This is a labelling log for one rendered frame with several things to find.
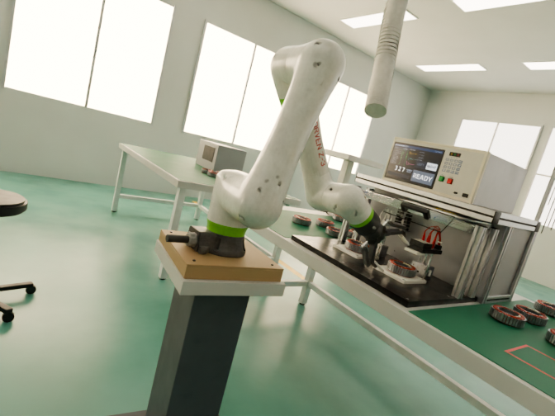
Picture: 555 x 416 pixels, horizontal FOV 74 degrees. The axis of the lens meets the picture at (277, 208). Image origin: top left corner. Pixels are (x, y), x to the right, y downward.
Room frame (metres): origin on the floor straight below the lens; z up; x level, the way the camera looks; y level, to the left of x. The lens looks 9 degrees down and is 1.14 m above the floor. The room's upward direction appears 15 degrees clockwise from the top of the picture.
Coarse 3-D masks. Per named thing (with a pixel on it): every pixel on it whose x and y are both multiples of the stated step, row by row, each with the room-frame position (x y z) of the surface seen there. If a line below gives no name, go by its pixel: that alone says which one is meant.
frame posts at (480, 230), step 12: (348, 228) 1.82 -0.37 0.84; (480, 228) 1.33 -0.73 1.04; (492, 228) 1.39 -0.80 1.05; (480, 240) 1.32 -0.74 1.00; (492, 240) 1.38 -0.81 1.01; (468, 252) 1.33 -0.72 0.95; (480, 252) 1.40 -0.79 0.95; (468, 264) 1.32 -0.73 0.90; (480, 264) 1.39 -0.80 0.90; (468, 276) 1.33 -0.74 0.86; (480, 276) 1.38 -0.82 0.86; (456, 288) 1.33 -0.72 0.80; (468, 288) 1.39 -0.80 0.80
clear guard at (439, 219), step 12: (396, 204) 1.38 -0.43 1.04; (420, 204) 1.43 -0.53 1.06; (396, 216) 1.32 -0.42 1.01; (408, 216) 1.30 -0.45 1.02; (420, 216) 1.27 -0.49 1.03; (432, 216) 1.25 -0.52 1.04; (444, 216) 1.23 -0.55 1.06; (456, 216) 1.24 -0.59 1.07; (432, 228) 1.21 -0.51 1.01; (444, 228) 1.19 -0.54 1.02
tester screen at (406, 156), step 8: (400, 144) 1.73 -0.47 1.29; (400, 152) 1.72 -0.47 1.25; (408, 152) 1.69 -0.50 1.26; (416, 152) 1.65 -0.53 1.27; (424, 152) 1.63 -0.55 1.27; (432, 152) 1.60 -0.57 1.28; (440, 152) 1.57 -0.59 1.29; (392, 160) 1.74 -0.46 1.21; (400, 160) 1.71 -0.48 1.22; (408, 160) 1.68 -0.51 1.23; (416, 160) 1.64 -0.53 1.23; (424, 160) 1.62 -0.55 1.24; (432, 160) 1.59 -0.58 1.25; (392, 168) 1.73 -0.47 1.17; (408, 168) 1.67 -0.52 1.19; (416, 168) 1.63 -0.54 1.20; (392, 176) 1.72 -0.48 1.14; (424, 184) 1.59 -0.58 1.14
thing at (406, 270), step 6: (390, 264) 1.41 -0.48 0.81; (396, 264) 1.40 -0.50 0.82; (402, 264) 1.46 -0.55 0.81; (408, 264) 1.45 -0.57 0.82; (390, 270) 1.40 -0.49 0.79; (396, 270) 1.38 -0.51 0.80; (402, 270) 1.37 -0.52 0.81; (408, 270) 1.37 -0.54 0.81; (414, 270) 1.39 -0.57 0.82; (402, 276) 1.38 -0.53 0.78; (408, 276) 1.37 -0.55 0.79; (414, 276) 1.39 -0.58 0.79
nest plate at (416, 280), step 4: (376, 268) 1.43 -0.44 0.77; (384, 268) 1.43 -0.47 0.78; (384, 272) 1.40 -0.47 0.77; (388, 272) 1.38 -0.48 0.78; (392, 272) 1.40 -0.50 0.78; (392, 276) 1.36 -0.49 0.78; (396, 276) 1.36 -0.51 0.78; (400, 276) 1.38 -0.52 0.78; (416, 276) 1.45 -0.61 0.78; (396, 280) 1.35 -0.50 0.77; (400, 280) 1.34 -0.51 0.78; (404, 280) 1.33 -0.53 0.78; (408, 280) 1.35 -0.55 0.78; (412, 280) 1.36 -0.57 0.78; (416, 280) 1.38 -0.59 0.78; (420, 280) 1.40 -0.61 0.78; (424, 280) 1.41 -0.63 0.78
